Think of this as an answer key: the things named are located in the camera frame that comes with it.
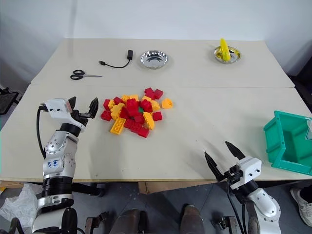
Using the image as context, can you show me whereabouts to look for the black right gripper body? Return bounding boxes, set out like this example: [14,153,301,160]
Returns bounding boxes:
[222,164,244,189]

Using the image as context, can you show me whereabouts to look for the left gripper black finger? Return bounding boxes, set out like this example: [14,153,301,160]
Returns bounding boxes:
[87,97,99,119]
[67,96,77,112]

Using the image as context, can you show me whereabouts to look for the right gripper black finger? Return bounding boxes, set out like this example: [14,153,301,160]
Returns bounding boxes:
[224,141,246,162]
[204,151,224,182]

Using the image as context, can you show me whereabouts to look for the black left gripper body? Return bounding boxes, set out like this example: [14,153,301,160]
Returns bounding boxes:
[72,109,90,128]

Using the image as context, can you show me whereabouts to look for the flat yellow building block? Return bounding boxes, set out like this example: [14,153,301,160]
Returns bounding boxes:
[109,117,127,135]

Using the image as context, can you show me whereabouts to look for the large red building block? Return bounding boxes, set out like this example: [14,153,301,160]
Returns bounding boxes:
[125,98,141,117]

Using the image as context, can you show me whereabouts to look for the red plastic toy brick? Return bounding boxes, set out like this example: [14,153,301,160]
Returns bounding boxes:
[123,119,143,134]

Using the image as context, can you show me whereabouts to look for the rusty metal clamp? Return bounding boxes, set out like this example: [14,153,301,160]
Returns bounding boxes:
[84,211,110,234]
[212,215,239,234]

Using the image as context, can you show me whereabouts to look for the green plastic bin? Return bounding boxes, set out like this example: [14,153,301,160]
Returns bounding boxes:
[263,110,312,176]

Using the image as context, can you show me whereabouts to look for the dark rounded shape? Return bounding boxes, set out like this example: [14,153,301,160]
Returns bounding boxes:
[116,208,149,234]
[179,204,205,234]

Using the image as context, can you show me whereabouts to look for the black chair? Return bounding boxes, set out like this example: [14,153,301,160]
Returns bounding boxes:
[0,86,20,116]

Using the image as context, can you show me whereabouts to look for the orange building block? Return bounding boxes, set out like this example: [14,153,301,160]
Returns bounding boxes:
[161,97,175,110]

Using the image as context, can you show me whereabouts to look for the white sneaker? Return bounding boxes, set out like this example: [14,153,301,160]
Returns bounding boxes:
[290,187,312,228]

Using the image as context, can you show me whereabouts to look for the empty steel bowl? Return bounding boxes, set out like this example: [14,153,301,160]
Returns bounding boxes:
[139,49,169,70]

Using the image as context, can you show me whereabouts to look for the steel bowl with yellow toy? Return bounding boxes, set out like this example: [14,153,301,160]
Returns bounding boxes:
[214,46,242,65]

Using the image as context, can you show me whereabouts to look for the yellow plastic banana toy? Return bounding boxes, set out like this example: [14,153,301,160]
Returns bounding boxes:
[219,37,232,62]

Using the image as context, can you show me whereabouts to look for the white plastic bag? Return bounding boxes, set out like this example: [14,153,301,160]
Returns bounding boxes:
[0,183,41,224]

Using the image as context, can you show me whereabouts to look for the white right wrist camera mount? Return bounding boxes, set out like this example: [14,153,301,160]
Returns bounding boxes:
[230,156,262,191]

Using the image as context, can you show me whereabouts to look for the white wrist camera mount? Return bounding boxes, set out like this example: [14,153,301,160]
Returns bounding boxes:
[39,98,86,128]
[230,156,262,191]

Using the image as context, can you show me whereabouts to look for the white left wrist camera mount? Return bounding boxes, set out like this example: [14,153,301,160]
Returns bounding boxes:
[39,98,86,128]

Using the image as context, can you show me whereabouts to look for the black handled scissors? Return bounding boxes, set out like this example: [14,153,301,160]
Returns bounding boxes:
[70,69,103,81]

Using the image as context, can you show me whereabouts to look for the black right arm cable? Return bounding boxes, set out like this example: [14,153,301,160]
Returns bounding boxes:
[226,179,245,234]

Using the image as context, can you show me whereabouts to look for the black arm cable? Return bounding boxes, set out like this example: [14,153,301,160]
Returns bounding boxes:
[226,179,245,234]
[36,103,47,159]

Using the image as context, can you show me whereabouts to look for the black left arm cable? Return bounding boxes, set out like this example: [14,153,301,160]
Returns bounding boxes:
[36,103,47,159]

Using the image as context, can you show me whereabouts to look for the black USB adapter with cable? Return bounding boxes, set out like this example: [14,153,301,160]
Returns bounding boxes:
[98,49,135,69]

